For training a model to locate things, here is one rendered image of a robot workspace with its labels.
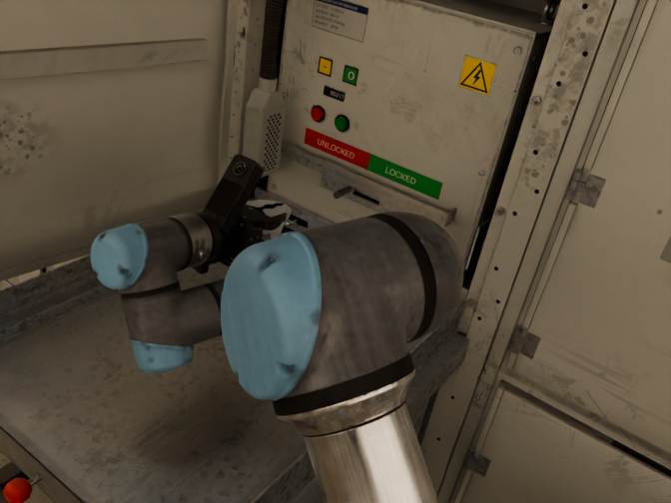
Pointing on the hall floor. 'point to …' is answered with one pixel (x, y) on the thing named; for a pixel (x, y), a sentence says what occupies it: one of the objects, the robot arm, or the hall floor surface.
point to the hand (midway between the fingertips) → (285, 206)
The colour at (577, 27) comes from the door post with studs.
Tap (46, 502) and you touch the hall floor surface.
